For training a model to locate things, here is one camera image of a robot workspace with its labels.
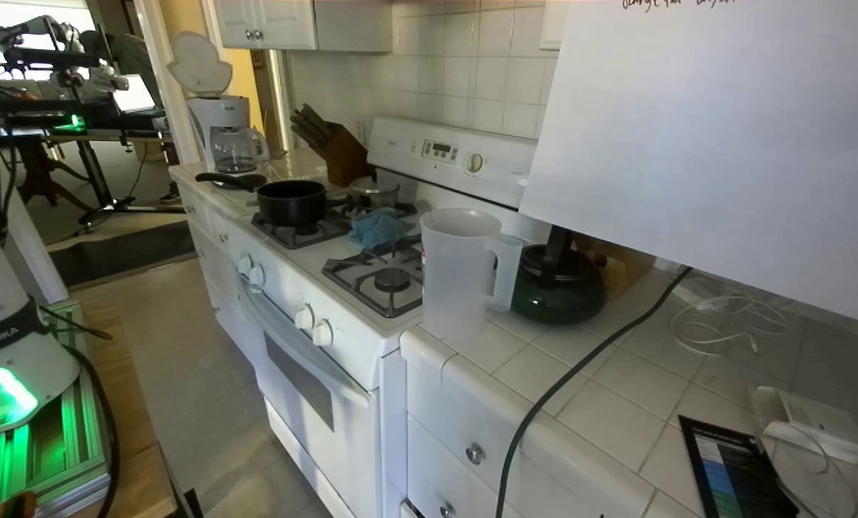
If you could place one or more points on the black equipment stand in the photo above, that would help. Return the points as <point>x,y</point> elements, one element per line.
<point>26,118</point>

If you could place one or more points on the robot mounting platform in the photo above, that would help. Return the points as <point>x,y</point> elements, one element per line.
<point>73,433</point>

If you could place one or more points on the translucent plastic measuring jug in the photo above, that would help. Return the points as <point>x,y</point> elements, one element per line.
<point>453,276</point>

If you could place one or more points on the stack of white coffee filters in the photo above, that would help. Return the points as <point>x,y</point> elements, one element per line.
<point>200,64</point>

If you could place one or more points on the blue cloth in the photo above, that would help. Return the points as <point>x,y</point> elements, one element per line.
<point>375,232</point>

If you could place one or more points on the white upper wall cabinet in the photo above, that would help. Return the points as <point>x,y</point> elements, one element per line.
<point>285,23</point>

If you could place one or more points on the large wooden knife block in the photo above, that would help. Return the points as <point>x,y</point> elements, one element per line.
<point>342,159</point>

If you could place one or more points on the round metal cabinet pull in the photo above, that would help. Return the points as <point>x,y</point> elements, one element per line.
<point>473,449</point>
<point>444,508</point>

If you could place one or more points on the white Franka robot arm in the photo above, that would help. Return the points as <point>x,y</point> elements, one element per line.
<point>7,354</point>

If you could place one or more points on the white stove knob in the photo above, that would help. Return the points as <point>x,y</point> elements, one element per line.
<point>240,262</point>
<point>253,276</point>
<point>303,317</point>
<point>322,331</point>

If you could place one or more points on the white drawer base cabinet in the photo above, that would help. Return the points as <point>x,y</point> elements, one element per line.
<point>446,413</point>

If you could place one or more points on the white gas range stove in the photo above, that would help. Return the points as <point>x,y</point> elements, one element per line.
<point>342,442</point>

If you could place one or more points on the small steel pot with lid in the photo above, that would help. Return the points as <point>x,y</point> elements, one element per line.
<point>375,194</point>

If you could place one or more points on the black tablet device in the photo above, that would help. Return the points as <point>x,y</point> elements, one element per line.
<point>734,478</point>

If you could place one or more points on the white coffee maker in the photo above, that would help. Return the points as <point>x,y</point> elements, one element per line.
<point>218,118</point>

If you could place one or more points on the dark green kettle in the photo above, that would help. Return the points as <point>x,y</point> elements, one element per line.
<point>552,291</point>

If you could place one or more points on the white power adapter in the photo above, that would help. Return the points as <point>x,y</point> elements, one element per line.
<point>812,426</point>

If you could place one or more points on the black burner grate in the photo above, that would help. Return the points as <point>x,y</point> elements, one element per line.
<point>347,276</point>
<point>299,235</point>

